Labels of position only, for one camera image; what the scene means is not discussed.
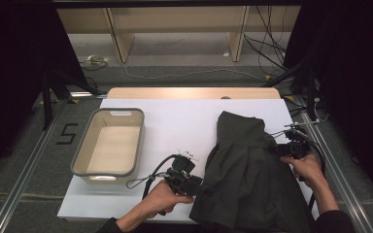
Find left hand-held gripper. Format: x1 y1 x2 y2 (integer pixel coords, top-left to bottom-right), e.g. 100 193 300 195
166 149 205 197

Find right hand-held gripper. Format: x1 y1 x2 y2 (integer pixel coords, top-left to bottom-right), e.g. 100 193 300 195
273 119 322 159

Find dark grey garment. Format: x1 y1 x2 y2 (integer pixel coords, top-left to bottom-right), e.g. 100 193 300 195
188 110 315 233

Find beige basket with grey rim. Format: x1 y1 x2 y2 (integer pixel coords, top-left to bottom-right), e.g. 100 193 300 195
70 107 146 185

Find person's right hand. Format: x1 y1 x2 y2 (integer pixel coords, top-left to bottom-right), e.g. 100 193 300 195
280 153 326 190

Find person's left hand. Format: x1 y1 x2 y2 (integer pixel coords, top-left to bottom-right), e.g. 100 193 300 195
140 179 195 217

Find person's dark clothing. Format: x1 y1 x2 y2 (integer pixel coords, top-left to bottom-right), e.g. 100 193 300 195
132 222 195 233

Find white board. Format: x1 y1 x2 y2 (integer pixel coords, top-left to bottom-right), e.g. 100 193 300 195
56 98 334 224

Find black tripod stand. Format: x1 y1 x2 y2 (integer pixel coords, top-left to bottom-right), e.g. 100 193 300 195
261 57 320 125
40 69 101 130

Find black curtain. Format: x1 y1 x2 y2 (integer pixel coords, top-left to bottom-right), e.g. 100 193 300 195
283 0 373 212
0 0 88 185

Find light wooden shelf unit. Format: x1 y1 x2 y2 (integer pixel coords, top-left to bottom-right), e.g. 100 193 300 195
56 6 302 64

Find right hand-held gripper grey cord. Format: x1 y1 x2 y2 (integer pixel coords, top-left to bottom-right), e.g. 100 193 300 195
265 129 294 141

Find hand-held gripper grey cord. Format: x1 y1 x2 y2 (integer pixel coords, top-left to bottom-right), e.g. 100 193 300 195
125 173 168 189
265 129 294 141

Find left hand-held gripper black cable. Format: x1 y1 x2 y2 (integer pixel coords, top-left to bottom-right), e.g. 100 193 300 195
141 154 179 200

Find left hand-held gripper grey cord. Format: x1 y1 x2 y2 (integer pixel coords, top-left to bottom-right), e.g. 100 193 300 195
125 173 168 189

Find bundle of black cables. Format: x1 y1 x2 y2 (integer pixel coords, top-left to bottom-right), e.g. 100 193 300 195
243 5 289 77

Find long white floor cable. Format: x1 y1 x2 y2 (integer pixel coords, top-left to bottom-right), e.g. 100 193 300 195
119 61 270 82

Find coiled pale cable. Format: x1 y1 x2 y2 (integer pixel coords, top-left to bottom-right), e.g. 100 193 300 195
79 54 111 72

